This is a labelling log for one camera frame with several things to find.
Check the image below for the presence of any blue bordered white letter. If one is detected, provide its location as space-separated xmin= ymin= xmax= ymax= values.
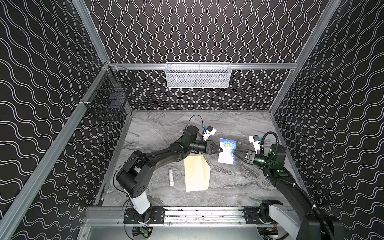
xmin=218 ymin=139 xmax=237 ymax=165

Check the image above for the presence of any cream yellow envelope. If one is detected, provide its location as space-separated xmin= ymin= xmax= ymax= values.
xmin=184 ymin=155 xmax=211 ymax=192

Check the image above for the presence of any white glue stick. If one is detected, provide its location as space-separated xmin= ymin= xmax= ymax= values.
xmin=169 ymin=169 xmax=175 ymax=187

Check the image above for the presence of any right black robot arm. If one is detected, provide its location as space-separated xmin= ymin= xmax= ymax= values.
xmin=233 ymin=144 xmax=344 ymax=240

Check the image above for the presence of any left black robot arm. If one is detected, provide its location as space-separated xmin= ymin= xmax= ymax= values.
xmin=114 ymin=126 xmax=223 ymax=223

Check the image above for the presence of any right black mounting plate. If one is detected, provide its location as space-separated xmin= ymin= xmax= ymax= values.
xmin=242 ymin=206 xmax=278 ymax=225

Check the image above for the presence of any black mounting plate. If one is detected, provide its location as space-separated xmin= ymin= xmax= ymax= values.
xmin=124 ymin=207 xmax=165 ymax=225
xmin=242 ymin=206 xmax=278 ymax=225

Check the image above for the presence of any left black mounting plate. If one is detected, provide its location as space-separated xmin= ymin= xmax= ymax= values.
xmin=124 ymin=207 xmax=165 ymax=225

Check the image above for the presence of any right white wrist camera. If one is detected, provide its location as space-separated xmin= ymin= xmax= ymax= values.
xmin=249 ymin=135 xmax=261 ymax=152

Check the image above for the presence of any left thin black cable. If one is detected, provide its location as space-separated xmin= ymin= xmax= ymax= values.
xmin=184 ymin=114 xmax=205 ymax=133

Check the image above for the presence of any white wire mesh basket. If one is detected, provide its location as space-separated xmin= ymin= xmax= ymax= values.
xmin=165 ymin=62 xmax=232 ymax=89

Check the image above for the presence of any black wire basket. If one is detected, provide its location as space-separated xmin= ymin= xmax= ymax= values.
xmin=85 ymin=65 xmax=137 ymax=122

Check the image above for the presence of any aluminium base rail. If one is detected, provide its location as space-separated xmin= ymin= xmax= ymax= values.
xmin=83 ymin=205 xmax=326 ymax=228

